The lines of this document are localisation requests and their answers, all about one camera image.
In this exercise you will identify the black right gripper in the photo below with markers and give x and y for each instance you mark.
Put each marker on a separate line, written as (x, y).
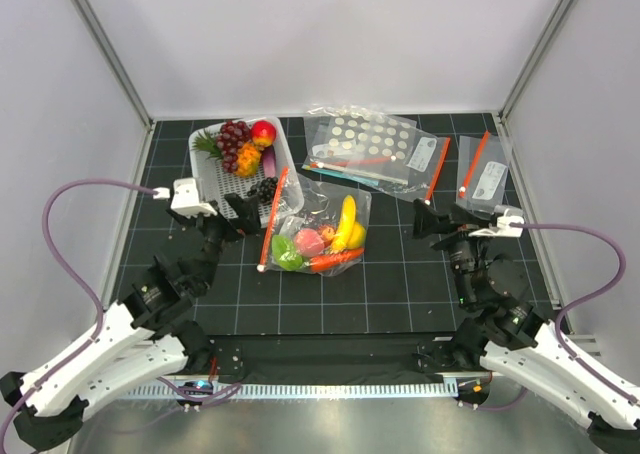
(455, 223)

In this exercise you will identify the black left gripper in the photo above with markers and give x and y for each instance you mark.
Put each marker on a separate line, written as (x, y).
(248, 219)

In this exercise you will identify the green toy pepper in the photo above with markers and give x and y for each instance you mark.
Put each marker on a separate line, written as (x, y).
(285, 254)

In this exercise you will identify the pink toy peach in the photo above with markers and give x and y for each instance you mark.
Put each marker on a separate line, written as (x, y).
(308, 242)

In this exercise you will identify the clear zip bag orange zipper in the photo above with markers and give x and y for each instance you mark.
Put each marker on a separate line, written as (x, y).
(322, 206)

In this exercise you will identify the yellow toy banana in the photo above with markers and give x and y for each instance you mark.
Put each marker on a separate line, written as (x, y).
(346, 224)

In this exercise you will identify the orange toy carrot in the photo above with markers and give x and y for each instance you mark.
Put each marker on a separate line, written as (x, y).
(327, 262)

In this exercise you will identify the yellow toy lemon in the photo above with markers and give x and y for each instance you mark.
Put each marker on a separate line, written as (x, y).
(357, 237)

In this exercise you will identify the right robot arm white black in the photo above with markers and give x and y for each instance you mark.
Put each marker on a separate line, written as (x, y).
(505, 334)

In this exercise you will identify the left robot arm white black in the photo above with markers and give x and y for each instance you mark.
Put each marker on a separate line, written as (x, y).
(140, 337)

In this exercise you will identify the zip bag orange zipper middle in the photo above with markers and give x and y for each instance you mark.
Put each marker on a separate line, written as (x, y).
(415, 174)

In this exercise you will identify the zip bag orange zipper right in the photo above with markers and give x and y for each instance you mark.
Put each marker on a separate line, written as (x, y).
(482, 172)

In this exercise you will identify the zip bag with dotted sheet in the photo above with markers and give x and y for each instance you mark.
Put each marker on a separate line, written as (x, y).
(355, 141)

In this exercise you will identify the dark blue toy grape bunch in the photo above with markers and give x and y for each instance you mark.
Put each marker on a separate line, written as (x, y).
(264, 191)

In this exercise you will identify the white perforated plastic basket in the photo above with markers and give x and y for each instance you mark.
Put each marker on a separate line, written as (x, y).
(215, 182)

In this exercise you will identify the orange toy pineapple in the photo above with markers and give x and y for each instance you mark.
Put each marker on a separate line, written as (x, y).
(248, 161)

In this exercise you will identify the black grid cutting mat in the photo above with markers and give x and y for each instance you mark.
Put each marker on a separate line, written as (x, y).
(402, 285)

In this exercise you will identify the purple toy eggplant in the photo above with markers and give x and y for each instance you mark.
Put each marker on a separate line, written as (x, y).
(269, 162)

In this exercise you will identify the purple toy grape bunch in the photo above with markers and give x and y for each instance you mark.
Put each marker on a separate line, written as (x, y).
(232, 136)

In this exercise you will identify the red yellow toy apple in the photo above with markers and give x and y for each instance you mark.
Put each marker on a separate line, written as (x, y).
(263, 134)

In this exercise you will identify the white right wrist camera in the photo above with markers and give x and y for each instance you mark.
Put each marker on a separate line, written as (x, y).
(505, 222)

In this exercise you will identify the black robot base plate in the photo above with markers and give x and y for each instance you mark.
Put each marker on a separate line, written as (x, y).
(333, 359)

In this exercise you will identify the slotted metal cable duct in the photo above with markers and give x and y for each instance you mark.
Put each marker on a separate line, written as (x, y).
(249, 392)

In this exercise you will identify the right aluminium frame post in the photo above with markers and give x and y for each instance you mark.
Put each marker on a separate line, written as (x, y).
(542, 45)

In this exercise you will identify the aluminium frame post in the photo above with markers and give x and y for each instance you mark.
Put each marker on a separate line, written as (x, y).
(542, 45)
(109, 54)

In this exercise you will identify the left aluminium frame post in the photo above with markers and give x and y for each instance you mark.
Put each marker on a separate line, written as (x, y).
(109, 54)

